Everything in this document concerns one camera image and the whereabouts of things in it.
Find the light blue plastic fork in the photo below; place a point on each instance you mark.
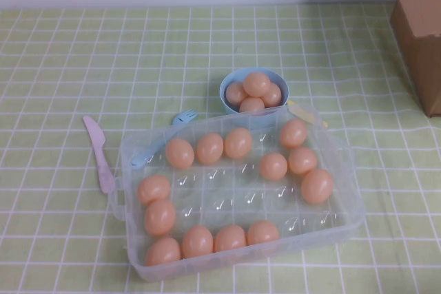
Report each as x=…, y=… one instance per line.
x=182, y=119

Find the light blue bowl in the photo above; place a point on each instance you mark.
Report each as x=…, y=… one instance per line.
x=227, y=82

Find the green grid tablecloth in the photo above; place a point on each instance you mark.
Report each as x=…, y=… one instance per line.
x=69, y=66

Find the beige egg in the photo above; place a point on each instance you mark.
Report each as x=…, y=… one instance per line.
x=273, y=166
x=160, y=217
x=209, y=148
x=197, y=241
x=229, y=238
x=275, y=96
x=235, y=94
x=256, y=84
x=162, y=251
x=251, y=105
x=293, y=133
x=179, y=153
x=302, y=160
x=237, y=143
x=317, y=186
x=153, y=189
x=262, y=232

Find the transparent plastic egg box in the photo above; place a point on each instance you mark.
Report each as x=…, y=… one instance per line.
x=241, y=201

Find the brown cardboard box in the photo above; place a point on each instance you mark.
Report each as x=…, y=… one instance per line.
x=420, y=66

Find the yellow plastic utensil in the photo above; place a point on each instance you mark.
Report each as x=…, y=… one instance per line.
x=299, y=108

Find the pink plastic knife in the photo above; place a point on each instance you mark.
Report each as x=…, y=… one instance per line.
x=100, y=156

